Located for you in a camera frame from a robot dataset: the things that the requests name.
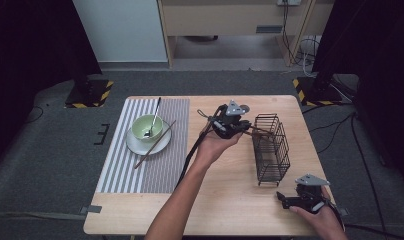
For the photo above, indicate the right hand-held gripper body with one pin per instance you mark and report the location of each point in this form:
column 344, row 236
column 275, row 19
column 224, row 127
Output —
column 309, row 196

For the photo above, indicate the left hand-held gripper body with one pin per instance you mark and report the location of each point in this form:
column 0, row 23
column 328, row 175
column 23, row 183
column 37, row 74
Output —
column 227, row 121

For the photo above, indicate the brown wooden chopstick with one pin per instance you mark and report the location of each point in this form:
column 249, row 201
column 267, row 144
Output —
column 155, row 144
column 260, row 130

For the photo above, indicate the person's left hand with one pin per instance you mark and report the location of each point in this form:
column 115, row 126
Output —
column 215, row 146

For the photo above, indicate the person's right hand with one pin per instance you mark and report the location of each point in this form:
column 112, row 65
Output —
column 323, row 223

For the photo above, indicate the grey tape strip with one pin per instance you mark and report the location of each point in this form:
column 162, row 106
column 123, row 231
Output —
column 91, row 209
column 343, row 211

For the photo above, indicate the metal spoon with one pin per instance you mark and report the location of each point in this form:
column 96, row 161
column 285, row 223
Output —
column 154, row 120

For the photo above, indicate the black stand base hazard tape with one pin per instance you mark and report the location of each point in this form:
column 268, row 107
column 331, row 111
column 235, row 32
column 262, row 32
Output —
column 315, row 93
column 90, row 95

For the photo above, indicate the grey striped placemat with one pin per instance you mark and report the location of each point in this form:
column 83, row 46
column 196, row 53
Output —
column 163, row 173

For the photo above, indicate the green bowl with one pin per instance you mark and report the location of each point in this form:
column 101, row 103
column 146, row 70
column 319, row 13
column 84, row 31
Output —
column 140, row 128

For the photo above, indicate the white plate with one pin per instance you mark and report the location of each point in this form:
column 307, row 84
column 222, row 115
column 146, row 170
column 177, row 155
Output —
column 143, row 148

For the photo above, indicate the light wooden desk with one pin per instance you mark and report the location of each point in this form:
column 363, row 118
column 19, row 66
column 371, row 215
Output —
column 223, row 16

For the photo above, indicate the white power strip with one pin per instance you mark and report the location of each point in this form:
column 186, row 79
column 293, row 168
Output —
column 289, row 2

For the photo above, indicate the white cabinet panel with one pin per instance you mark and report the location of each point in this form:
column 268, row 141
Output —
column 120, row 30

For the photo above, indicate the black curtain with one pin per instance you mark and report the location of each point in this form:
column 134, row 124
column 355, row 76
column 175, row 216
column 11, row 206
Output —
column 373, row 40
column 30, row 50

